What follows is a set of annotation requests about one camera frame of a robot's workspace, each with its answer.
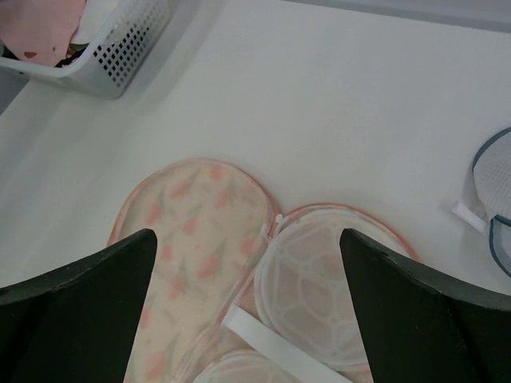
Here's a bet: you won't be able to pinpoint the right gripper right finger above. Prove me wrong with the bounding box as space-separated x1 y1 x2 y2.
339 229 510 382

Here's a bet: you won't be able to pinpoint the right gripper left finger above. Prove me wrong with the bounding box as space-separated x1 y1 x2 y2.
1 229 157 382

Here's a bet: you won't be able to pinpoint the pink floral mesh laundry bag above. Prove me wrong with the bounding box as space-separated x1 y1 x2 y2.
109 159 417 382

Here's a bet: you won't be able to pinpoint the pink bra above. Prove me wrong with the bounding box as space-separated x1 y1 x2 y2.
1 0 85 67

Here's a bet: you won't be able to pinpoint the white blue-rimmed mesh laundry bag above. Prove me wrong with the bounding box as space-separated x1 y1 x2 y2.
451 128 510 275

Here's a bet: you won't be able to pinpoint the black garment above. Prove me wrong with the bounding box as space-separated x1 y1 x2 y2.
55 43 89 68

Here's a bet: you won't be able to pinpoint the white plastic basket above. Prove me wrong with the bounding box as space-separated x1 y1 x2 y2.
1 1 177 99

